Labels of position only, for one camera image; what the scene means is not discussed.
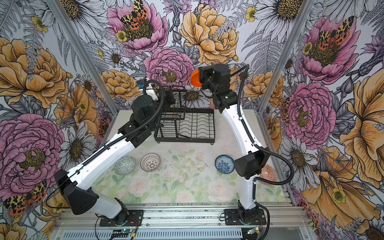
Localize orange plastic bowl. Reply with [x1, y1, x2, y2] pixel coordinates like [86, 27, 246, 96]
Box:
[190, 69, 202, 88]

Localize white bowl dark radial pattern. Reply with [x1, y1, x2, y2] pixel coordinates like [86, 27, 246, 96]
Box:
[140, 153, 161, 172]

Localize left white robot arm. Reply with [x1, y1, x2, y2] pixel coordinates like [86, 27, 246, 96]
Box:
[55, 88, 176, 226]

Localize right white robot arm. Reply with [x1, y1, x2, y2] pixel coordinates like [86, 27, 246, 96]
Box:
[197, 64, 270, 225]

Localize black metal dish rack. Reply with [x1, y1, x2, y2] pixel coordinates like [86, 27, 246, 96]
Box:
[154, 86, 216, 145]

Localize green patterned ceramic bowl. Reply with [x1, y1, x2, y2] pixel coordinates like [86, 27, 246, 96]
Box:
[114, 156, 136, 176]

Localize blue floral ceramic bowl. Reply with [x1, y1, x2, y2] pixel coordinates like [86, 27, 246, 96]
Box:
[215, 155, 235, 174]

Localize red patterned ceramic bowl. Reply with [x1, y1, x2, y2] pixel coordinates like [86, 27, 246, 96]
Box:
[260, 165, 279, 182]

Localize green circuit board left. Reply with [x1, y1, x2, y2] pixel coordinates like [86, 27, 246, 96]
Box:
[110, 229, 132, 240]

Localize green circuit board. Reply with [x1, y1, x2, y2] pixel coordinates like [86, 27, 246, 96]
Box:
[247, 227, 260, 235]
[110, 229, 132, 240]

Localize green circuit board right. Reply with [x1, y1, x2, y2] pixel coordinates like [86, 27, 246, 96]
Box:
[247, 227, 260, 235]

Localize left black corrugated cable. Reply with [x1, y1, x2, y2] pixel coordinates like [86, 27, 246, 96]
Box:
[80, 79, 166, 167]

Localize black corrugated cable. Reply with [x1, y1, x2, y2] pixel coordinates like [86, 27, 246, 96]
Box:
[229, 63, 295, 186]
[80, 79, 166, 167]

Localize right black corrugated cable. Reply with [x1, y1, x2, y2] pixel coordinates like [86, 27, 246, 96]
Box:
[229, 63, 295, 186]

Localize aluminium corner post right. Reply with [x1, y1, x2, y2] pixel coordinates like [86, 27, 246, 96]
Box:
[257, 0, 315, 115]

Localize aluminium corner post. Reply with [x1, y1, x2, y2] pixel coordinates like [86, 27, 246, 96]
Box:
[47, 1, 119, 116]
[257, 0, 315, 115]

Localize aluminium front rail frame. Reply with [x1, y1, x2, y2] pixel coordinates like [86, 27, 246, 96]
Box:
[51, 198, 316, 240]

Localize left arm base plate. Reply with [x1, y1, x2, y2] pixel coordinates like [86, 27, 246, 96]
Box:
[100, 210, 144, 227]

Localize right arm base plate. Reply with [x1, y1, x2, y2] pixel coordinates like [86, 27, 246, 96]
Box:
[224, 207, 267, 226]

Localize aluminium corner post left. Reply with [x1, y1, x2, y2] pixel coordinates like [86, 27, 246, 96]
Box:
[47, 1, 119, 116]

